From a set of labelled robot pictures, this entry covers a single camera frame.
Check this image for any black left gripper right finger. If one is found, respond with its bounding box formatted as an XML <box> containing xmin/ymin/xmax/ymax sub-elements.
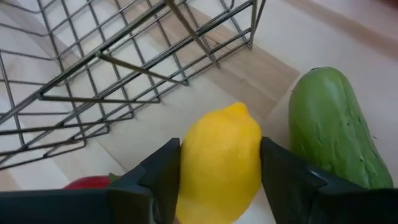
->
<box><xmin>260</xmin><ymin>136</ymin><xmax>398</xmax><ymax>224</ymax></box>

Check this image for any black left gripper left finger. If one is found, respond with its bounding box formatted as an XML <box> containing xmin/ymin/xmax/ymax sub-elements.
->
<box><xmin>0</xmin><ymin>138</ymin><xmax>181</xmax><ymax>224</ymax></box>

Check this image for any red strawberry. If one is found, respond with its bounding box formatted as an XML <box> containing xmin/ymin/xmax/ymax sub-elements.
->
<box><xmin>63</xmin><ymin>173</ymin><xmax>121</xmax><ymax>190</ymax></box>

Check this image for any yellow toy lemon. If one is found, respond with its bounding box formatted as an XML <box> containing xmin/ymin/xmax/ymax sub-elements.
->
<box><xmin>175</xmin><ymin>101</ymin><xmax>264</xmax><ymax>224</ymax></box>

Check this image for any green toy cucumber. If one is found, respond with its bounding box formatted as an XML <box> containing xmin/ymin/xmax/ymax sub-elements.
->
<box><xmin>288</xmin><ymin>66</ymin><xmax>394</xmax><ymax>190</ymax></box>

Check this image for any grey wire basket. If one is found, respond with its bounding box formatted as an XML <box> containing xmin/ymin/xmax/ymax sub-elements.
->
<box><xmin>0</xmin><ymin>0</ymin><xmax>267</xmax><ymax>170</ymax></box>

